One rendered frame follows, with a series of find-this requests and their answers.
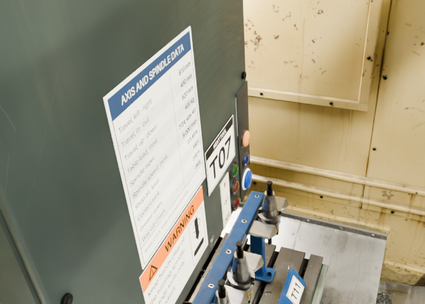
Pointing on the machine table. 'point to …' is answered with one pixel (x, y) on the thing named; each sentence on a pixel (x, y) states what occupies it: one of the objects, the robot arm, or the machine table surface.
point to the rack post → (258, 248)
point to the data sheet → (158, 141)
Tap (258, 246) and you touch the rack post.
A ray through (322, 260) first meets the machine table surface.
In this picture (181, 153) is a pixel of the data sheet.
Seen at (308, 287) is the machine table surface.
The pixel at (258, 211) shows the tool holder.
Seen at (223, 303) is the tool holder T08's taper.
